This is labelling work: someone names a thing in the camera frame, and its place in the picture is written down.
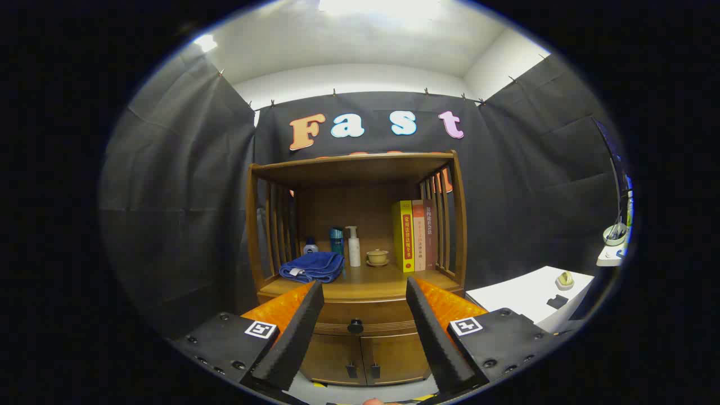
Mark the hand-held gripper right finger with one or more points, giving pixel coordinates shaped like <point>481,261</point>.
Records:
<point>436,337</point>

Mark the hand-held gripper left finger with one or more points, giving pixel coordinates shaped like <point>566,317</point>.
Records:
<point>295,332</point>

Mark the wooden cabinet door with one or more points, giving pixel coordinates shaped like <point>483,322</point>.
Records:
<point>396,357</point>
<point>332,357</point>

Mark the wooden countertop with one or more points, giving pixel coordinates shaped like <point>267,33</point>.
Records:
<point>365,281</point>

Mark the wooden cabinet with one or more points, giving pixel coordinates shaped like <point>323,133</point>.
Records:
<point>365,211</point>

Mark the blue folded towel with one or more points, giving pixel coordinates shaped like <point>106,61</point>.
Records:
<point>315,267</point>

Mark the small blue white bottle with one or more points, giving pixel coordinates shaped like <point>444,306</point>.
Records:
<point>310,247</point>

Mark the white table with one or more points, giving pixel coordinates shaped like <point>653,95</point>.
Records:
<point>517,295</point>

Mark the beige saucer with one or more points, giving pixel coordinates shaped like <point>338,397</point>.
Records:
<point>377,264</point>

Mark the teal bottle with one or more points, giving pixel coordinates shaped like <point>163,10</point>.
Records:
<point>336,241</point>

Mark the white pump bottle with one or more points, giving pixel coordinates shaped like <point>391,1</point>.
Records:
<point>354,250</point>

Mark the beige lidded tea cup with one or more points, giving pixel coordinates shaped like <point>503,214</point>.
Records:
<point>377,256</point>

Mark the brown book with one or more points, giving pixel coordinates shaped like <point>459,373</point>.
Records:
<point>430,236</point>

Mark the orange book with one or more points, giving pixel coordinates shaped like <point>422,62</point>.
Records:
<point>419,236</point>

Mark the yellow book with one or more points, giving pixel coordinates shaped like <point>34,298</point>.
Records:
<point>404,236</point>

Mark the small black object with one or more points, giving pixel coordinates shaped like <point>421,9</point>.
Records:
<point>557,302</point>

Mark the small yellowish object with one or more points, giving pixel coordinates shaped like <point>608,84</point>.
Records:
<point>564,280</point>

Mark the white shelf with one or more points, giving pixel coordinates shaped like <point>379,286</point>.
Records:
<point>610,256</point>

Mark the white bowl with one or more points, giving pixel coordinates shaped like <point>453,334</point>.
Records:
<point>614,236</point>

